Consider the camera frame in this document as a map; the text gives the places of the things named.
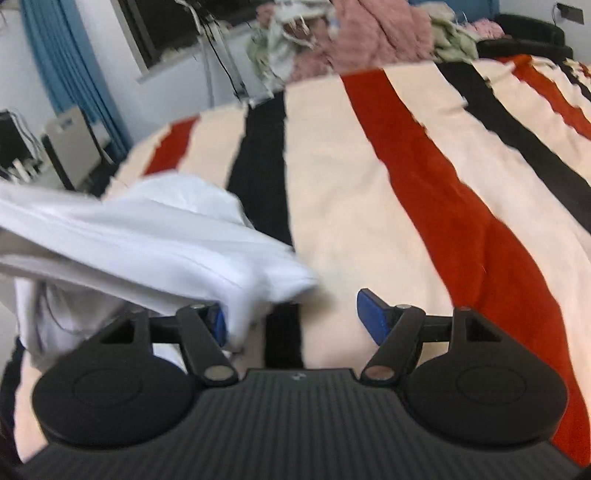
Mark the striped red black cream blanket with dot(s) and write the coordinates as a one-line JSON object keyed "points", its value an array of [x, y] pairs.
{"points": [[351, 184]]}

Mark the white garment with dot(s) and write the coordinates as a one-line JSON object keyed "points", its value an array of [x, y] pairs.
{"points": [[138, 240]]}

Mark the black wall socket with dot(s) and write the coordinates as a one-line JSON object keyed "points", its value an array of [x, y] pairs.
{"points": [[570, 12]]}

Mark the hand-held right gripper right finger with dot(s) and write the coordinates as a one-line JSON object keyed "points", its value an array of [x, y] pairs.
{"points": [[372, 314]]}

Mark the black sofa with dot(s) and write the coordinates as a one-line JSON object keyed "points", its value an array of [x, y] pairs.
{"points": [[531, 32]]}

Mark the pink fluffy cloth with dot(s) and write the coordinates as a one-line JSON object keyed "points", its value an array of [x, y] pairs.
{"points": [[383, 32]]}

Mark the small pink cloth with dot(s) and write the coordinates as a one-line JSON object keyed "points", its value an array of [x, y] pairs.
{"points": [[485, 28]]}

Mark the pale green cloth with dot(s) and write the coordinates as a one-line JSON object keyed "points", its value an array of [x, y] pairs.
{"points": [[451, 41]]}

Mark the white frayed cloth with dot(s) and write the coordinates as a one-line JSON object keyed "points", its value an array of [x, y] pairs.
{"points": [[277, 44]]}

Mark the black monitor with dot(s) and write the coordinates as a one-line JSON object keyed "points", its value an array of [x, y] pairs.
{"points": [[14, 138]]}

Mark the white box appliance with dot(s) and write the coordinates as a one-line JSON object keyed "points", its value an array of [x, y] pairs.
{"points": [[74, 138]]}

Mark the dark window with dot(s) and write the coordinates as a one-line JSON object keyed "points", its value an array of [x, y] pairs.
{"points": [[161, 27]]}

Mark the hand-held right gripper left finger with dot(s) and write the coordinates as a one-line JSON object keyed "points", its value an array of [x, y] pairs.
{"points": [[216, 324]]}

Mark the metal tripod stand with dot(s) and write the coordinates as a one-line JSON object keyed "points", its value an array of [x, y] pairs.
{"points": [[229, 60]]}

